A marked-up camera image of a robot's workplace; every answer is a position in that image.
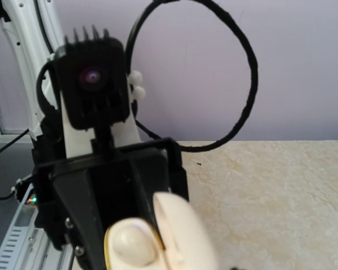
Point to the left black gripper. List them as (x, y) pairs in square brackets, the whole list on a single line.
[(80, 197)]

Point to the white earbud charging case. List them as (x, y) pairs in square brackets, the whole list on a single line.
[(186, 243)]

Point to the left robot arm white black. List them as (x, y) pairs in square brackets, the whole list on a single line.
[(33, 30)]

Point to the front aluminium rail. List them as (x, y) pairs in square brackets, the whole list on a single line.
[(25, 246)]

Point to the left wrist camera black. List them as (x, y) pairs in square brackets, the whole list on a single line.
[(91, 75)]

